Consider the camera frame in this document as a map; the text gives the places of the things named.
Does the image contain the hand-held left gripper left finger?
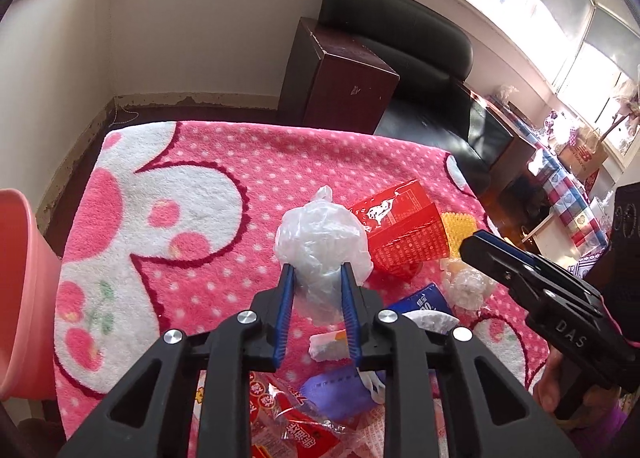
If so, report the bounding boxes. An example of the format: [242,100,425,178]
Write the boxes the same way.
[57,263,297,458]

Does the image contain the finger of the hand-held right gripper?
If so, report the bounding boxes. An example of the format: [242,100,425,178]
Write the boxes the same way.
[459,236,553,313]
[474,230,604,309]

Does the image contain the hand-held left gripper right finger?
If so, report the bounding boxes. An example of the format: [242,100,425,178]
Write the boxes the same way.
[339,262,581,458]

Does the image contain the clear plastic wrap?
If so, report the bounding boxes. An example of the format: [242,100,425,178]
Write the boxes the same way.
[442,265,499,311]

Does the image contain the white and orange wrapper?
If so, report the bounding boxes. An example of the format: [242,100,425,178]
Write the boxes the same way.
[308,330,352,363]

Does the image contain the blue tissue packet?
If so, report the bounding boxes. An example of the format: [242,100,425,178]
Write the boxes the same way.
[387,283,454,319]

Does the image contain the clear plastic bag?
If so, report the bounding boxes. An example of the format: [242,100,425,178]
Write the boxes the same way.
[273,185,374,323]

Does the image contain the red paper carton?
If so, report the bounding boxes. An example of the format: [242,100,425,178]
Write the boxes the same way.
[349,179,451,281]

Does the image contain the white tissue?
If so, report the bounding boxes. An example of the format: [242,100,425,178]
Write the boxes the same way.
[405,310,460,335]

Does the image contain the purple face mask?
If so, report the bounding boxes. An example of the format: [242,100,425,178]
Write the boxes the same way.
[300,370,387,422]

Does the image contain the red snack wrapper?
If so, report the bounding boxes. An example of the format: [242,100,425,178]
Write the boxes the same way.
[247,370,347,458]

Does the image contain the clear printed wrapper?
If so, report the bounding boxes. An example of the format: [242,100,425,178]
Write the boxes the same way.
[344,405,392,458]

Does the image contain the pink plastic bin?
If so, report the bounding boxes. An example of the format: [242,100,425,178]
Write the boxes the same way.
[0,188,64,402]

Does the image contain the person's right forearm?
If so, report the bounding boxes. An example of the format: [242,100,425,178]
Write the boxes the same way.
[565,387,635,458]

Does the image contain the person's right hand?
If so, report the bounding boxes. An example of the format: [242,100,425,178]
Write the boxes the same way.
[532,352,569,415]

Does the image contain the brown wooden desk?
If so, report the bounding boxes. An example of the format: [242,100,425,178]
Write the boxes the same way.
[452,80,556,219]

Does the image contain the brown paper shopping bag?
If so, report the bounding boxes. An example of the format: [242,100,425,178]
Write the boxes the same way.
[557,128,609,179]

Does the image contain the pink spotted blanket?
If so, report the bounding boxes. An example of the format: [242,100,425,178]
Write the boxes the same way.
[52,120,551,458]

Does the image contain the window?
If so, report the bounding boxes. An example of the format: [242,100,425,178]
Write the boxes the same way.
[345,0,640,159]

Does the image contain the dark red wooden cabinet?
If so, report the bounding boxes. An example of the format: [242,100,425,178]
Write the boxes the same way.
[277,16,401,135]

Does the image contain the black leather armchair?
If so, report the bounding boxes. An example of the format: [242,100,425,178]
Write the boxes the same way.
[318,0,516,196]

